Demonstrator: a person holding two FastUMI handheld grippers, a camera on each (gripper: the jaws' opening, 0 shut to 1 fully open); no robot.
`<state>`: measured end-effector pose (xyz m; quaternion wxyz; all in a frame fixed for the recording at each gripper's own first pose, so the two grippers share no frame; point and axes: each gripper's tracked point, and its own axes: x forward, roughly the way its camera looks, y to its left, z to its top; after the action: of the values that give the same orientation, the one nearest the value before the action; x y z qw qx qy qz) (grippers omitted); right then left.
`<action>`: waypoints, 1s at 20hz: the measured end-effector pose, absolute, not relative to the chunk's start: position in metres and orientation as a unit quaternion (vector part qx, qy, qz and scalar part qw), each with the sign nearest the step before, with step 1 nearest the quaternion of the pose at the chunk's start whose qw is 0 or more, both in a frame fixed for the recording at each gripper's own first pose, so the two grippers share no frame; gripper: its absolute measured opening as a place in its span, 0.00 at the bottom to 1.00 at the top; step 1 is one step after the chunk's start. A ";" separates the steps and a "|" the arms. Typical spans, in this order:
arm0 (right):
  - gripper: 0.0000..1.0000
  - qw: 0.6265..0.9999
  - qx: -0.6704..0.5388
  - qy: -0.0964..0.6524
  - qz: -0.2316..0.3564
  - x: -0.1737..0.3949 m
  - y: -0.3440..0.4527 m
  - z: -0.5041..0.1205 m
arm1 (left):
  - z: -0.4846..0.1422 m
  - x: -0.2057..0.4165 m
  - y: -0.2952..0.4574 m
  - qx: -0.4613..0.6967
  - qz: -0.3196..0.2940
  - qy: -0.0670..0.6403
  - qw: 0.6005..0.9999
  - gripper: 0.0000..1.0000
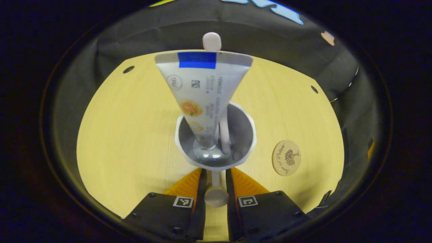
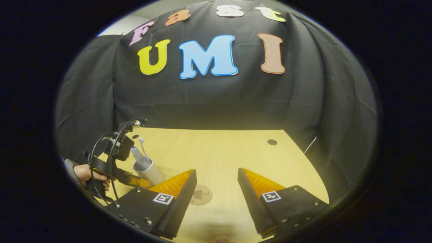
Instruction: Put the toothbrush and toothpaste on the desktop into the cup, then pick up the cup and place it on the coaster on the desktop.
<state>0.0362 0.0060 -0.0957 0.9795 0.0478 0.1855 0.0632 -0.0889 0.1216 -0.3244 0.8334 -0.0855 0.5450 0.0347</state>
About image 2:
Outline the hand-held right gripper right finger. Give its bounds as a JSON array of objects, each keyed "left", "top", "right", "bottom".
[{"left": 237, "top": 167, "right": 330, "bottom": 239}]

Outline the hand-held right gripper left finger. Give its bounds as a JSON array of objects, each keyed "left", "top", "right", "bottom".
[{"left": 106, "top": 168, "right": 198, "bottom": 240}]

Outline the white toothpaste tube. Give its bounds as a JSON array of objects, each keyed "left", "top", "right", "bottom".
[{"left": 130, "top": 145, "right": 151, "bottom": 171}]

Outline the white cup with wooden handle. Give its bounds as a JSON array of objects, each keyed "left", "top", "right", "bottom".
[{"left": 132, "top": 159, "right": 165, "bottom": 186}]

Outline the white toothbrush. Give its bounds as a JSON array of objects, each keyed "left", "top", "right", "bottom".
[{"left": 138, "top": 136, "right": 151, "bottom": 163}]

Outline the round wooden coaster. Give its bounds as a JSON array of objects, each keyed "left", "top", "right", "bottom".
[{"left": 189, "top": 184, "right": 213, "bottom": 206}]

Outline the light wooden desktop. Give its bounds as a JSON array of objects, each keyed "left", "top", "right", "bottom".
[{"left": 94, "top": 127, "right": 330, "bottom": 243}]

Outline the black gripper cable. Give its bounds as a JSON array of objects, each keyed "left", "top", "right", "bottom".
[{"left": 88, "top": 119, "right": 147, "bottom": 202}]

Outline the thin white cable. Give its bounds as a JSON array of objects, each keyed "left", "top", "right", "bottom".
[{"left": 303, "top": 136, "right": 318, "bottom": 155}]

